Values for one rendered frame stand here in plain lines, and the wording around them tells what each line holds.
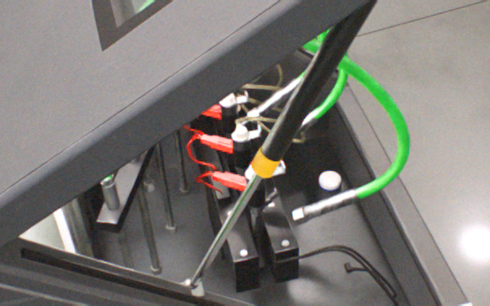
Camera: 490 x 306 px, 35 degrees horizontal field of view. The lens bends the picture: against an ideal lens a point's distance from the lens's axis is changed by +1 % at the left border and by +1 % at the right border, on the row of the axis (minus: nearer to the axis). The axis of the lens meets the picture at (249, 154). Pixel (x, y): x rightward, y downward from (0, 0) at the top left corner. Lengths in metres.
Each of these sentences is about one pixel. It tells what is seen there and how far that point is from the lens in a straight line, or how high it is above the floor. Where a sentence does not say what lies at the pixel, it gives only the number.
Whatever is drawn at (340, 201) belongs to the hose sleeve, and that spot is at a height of 1.15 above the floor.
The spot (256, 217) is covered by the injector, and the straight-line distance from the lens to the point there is 1.15.
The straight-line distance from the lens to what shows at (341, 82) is 1.13.
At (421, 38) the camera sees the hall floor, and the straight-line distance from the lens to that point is 3.19.
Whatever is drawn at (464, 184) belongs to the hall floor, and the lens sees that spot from 2.63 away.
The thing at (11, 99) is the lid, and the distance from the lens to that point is 0.58.
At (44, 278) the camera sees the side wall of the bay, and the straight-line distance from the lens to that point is 0.62.
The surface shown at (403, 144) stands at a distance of 0.92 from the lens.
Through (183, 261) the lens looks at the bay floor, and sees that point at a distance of 1.34.
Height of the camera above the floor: 1.90
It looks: 45 degrees down
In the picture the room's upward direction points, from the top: 3 degrees counter-clockwise
